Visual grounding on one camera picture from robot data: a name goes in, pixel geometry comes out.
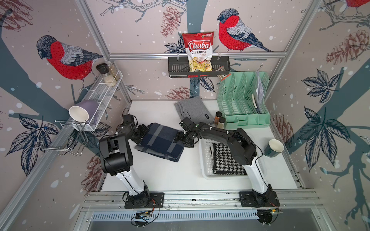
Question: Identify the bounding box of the navy plaid scarf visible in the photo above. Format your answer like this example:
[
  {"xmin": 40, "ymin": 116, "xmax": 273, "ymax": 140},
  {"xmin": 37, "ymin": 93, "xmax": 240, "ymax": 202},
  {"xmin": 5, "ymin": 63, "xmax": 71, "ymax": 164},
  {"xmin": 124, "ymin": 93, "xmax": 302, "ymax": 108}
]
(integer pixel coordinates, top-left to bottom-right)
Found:
[{"xmin": 135, "ymin": 123, "xmax": 185, "ymax": 162}]

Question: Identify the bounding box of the purple paper cup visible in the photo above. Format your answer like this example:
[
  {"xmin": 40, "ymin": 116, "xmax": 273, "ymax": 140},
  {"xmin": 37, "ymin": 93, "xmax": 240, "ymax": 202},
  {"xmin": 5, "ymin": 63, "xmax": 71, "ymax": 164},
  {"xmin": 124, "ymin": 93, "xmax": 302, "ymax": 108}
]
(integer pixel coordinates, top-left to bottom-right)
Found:
[{"xmin": 68, "ymin": 100, "xmax": 99, "ymax": 122}]

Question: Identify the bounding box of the chrome wire cup holder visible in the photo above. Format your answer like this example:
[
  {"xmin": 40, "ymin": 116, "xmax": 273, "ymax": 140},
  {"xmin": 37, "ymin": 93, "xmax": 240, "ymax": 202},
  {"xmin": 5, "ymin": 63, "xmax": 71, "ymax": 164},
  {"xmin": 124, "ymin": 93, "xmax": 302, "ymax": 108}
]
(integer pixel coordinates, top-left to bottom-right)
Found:
[{"xmin": 33, "ymin": 119, "xmax": 89, "ymax": 157}]

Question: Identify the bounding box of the aluminium frame rail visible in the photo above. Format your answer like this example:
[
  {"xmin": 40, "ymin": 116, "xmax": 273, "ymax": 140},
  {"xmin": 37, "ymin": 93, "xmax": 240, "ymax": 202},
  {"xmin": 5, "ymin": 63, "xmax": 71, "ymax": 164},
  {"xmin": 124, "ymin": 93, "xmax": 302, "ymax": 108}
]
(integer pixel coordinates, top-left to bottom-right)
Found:
[{"xmin": 108, "ymin": 51, "xmax": 288, "ymax": 61}]

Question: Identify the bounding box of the grey scarf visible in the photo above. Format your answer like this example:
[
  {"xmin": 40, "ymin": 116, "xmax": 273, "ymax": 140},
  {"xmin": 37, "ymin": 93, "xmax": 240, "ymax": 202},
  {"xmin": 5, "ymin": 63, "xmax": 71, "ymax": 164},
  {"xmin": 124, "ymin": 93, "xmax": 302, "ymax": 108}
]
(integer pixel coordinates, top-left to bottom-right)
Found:
[{"xmin": 174, "ymin": 96, "xmax": 214, "ymax": 125}]

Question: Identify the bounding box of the black lid jar on shelf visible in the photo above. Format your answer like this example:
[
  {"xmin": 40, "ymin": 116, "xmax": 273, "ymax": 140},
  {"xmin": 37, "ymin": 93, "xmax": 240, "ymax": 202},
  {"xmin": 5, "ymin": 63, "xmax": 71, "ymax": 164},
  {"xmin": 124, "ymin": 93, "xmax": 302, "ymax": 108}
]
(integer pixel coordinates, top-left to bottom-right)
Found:
[{"xmin": 96, "ymin": 63, "xmax": 110, "ymax": 76}]

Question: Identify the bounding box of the black wall basket shelf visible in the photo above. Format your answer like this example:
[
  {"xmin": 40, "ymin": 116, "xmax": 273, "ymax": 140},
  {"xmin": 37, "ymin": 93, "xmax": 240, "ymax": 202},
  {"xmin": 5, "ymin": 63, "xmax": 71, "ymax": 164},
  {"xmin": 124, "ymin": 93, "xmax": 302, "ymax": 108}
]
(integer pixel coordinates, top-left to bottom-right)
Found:
[{"xmin": 168, "ymin": 56, "xmax": 230, "ymax": 78}]

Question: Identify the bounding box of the red cassava chips bag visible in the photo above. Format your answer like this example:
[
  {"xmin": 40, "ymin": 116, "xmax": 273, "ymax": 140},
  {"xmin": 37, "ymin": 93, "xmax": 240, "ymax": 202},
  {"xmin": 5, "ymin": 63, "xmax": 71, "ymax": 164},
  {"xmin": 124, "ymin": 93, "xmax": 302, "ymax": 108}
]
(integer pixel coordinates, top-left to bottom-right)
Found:
[{"xmin": 182, "ymin": 32, "xmax": 214, "ymax": 72}]

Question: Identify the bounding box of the beige spice jar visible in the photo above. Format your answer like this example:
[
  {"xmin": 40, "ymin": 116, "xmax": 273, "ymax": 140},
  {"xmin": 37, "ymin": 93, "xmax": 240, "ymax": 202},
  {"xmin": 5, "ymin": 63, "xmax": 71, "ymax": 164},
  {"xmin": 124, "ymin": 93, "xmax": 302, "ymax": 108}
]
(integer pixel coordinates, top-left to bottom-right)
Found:
[{"xmin": 217, "ymin": 117, "xmax": 226, "ymax": 129}]

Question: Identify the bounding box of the orange spice jar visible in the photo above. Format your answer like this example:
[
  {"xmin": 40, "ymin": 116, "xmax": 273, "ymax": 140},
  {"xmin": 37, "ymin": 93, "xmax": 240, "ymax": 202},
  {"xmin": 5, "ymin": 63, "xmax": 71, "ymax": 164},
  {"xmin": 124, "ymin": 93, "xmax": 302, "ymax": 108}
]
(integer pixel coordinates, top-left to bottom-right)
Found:
[{"xmin": 214, "ymin": 111, "xmax": 222, "ymax": 125}]

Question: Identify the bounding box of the dark green paper cup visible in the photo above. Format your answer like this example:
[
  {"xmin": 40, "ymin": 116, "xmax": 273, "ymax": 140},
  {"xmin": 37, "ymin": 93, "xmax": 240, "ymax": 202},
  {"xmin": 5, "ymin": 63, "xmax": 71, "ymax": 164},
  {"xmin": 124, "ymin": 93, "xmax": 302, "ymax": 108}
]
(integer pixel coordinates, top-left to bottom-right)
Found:
[{"xmin": 264, "ymin": 139, "xmax": 285, "ymax": 158}]

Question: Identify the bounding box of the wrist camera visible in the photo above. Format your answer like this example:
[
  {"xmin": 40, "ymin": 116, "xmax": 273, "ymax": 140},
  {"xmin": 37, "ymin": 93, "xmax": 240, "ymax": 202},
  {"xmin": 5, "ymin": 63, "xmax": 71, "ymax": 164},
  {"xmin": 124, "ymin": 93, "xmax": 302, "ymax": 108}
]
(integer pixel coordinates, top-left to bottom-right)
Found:
[
  {"xmin": 179, "ymin": 117, "xmax": 196, "ymax": 132},
  {"xmin": 121, "ymin": 114, "xmax": 138, "ymax": 129}
]

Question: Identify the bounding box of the mint green file organizer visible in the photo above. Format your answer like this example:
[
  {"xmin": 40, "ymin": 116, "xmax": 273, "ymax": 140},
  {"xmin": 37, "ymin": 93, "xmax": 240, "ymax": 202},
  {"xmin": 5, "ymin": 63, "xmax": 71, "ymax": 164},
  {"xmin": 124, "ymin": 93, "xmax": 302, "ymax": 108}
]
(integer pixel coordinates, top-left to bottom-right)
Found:
[{"xmin": 217, "ymin": 71, "xmax": 271, "ymax": 130}]

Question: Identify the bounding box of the black white houndstooth scarf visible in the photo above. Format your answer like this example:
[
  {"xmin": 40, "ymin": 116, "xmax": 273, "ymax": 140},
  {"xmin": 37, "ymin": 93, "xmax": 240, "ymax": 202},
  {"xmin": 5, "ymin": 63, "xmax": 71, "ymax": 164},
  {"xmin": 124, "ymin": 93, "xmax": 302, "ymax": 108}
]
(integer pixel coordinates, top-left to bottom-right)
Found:
[{"xmin": 210, "ymin": 142, "xmax": 247, "ymax": 175}]

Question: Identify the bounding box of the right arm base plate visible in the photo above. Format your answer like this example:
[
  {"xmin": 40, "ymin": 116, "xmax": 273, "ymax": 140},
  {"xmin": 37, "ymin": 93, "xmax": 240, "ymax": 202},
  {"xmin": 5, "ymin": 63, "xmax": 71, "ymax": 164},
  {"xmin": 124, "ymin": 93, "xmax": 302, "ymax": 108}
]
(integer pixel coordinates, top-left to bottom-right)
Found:
[{"xmin": 239, "ymin": 191, "xmax": 280, "ymax": 208}]

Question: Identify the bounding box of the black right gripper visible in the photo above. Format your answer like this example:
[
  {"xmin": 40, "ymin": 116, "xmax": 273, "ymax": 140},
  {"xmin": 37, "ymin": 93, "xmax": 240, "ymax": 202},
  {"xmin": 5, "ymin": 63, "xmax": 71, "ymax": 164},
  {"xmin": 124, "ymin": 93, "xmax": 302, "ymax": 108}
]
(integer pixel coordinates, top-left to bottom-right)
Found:
[{"xmin": 171, "ymin": 131, "xmax": 192, "ymax": 148}]

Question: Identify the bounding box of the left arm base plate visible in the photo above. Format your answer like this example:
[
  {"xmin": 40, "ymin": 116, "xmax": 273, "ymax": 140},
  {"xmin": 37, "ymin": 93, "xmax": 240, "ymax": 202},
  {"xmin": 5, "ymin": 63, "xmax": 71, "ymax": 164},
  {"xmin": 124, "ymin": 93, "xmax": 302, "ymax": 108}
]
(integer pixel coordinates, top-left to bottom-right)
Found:
[{"xmin": 122, "ymin": 192, "xmax": 165, "ymax": 209}]

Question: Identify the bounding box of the white plastic basket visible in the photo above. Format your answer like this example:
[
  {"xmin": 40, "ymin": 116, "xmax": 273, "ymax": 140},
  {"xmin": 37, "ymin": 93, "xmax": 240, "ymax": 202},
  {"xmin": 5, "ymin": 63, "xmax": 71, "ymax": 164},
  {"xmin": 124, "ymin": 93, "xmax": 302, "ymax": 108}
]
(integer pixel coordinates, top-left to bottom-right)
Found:
[{"xmin": 198, "ymin": 139, "xmax": 249, "ymax": 180}]

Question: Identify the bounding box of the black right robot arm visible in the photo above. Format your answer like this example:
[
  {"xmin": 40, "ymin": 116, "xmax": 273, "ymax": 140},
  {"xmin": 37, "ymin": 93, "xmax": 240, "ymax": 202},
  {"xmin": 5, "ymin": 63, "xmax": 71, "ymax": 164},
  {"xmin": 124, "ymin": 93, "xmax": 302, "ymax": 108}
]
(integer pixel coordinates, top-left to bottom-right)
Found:
[{"xmin": 174, "ymin": 117, "xmax": 274, "ymax": 204}]

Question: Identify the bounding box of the white wire wall shelf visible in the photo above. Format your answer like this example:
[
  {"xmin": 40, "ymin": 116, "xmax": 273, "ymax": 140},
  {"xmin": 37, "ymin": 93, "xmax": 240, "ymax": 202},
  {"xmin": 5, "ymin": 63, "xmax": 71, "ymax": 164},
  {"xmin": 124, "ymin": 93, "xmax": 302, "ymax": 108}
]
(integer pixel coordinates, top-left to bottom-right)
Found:
[{"xmin": 82, "ymin": 71, "xmax": 123, "ymax": 131}]

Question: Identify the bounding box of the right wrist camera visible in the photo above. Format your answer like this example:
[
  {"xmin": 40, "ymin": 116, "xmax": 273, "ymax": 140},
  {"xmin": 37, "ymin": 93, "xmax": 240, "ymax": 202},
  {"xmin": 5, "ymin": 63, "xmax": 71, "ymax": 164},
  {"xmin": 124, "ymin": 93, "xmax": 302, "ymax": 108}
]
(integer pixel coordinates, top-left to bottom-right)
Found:
[{"xmin": 179, "ymin": 117, "xmax": 196, "ymax": 132}]

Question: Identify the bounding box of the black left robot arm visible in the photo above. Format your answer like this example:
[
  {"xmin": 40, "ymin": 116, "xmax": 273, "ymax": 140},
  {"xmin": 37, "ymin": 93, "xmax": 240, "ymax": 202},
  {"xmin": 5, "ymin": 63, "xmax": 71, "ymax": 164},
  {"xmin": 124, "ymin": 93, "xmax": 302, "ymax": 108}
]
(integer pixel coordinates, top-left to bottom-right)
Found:
[{"xmin": 98, "ymin": 123, "xmax": 149, "ymax": 201}]

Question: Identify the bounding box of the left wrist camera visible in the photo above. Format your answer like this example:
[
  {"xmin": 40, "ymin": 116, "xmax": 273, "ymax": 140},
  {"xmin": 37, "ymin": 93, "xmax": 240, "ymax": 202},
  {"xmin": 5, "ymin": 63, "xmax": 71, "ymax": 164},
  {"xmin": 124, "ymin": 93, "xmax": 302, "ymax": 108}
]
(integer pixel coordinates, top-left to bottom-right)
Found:
[{"xmin": 121, "ymin": 114, "xmax": 138, "ymax": 129}]

